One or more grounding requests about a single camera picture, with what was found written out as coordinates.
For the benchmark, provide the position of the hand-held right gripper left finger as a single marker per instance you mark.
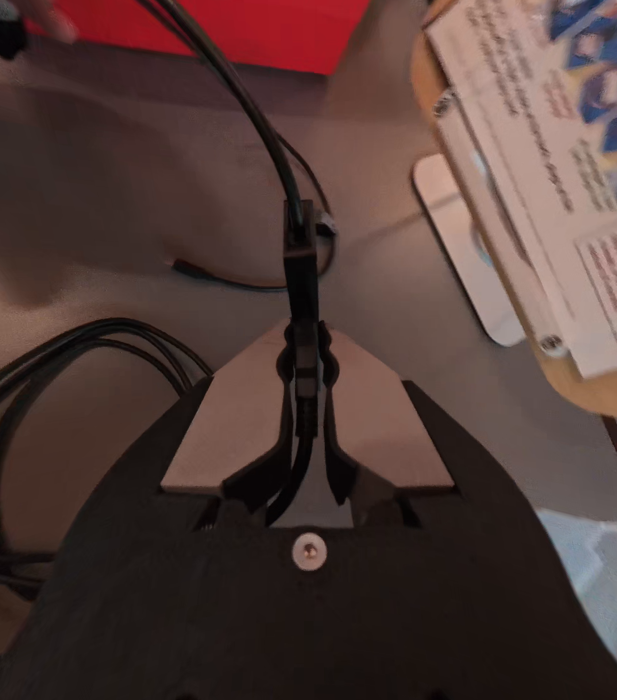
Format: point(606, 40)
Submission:
point(226, 426)

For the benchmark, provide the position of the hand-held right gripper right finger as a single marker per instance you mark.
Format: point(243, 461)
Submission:
point(385, 432)

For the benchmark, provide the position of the person's left hand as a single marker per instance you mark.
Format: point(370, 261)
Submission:
point(54, 22)

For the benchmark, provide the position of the white stand base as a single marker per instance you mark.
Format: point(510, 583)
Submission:
point(461, 246)

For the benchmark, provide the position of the red divided bin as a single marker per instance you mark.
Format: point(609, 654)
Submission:
point(264, 27)

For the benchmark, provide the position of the pale plastic container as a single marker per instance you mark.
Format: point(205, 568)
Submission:
point(609, 579)

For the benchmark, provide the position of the printed instruction sheet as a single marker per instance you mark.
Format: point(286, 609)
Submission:
point(549, 164)

